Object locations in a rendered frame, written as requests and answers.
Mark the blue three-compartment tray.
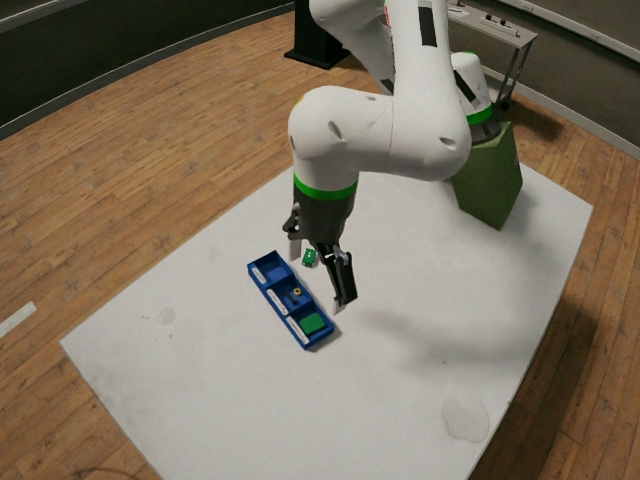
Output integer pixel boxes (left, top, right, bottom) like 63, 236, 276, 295
247, 250, 335, 351

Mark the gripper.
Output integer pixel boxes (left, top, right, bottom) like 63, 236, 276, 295
282, 209, 358, 316

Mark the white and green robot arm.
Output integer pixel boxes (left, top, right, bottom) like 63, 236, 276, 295
288, 0, 501, 225

